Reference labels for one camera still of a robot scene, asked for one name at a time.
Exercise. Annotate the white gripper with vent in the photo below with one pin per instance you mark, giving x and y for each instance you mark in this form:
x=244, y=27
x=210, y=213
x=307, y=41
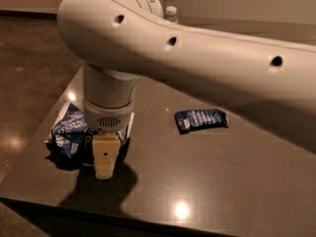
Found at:
x=108, y=117

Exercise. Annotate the blue chip bag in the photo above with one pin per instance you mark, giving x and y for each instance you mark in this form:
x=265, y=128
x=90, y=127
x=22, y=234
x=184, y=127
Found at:
x=70, y=140

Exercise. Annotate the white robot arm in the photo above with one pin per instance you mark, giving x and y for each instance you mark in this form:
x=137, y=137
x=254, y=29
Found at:
x=270, y=82

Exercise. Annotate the clear plastic water bottle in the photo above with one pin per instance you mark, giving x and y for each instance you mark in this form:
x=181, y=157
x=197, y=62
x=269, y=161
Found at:
x=171, y=14

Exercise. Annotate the small dark blue snack packet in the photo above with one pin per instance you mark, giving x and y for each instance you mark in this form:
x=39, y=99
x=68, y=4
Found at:
x=192, y=120

